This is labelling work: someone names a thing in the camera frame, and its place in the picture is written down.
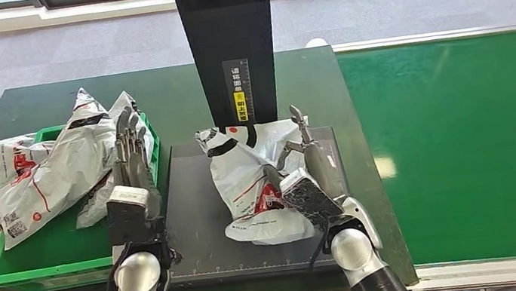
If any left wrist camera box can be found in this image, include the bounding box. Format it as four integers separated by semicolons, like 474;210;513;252
102;181;157;248

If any green plastic crate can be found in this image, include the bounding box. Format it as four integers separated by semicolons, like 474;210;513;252
0;110;180;291

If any white parcel with red stripe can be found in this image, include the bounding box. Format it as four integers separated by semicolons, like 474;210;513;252
0;83;133;252

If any white round conveyor knob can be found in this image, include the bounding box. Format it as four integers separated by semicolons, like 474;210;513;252
306;36;330;50

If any green conveyor belt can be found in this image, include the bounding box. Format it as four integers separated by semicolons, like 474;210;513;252
331;19;516;291

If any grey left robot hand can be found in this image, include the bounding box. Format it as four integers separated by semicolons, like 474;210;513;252
104;103;165;225

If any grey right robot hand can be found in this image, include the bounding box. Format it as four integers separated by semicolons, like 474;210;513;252
265;99;347;210

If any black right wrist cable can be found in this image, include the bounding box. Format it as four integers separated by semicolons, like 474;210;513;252
301;222;340;291

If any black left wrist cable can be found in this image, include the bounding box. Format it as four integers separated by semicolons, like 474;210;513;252
98;243;138;291

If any black yellow label sticker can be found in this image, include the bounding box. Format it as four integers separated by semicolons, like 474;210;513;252
222;57;258;125

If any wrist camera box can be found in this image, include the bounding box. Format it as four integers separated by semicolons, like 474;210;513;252
278;162;346;232
102;181;157;248

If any white parcel with black logo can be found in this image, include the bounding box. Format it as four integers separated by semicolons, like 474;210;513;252
194;115;325;254

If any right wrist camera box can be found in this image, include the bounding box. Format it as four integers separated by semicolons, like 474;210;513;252
278;162;346;232

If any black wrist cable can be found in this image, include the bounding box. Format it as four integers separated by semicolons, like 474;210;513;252
301;222;340;291
98;243;138;291

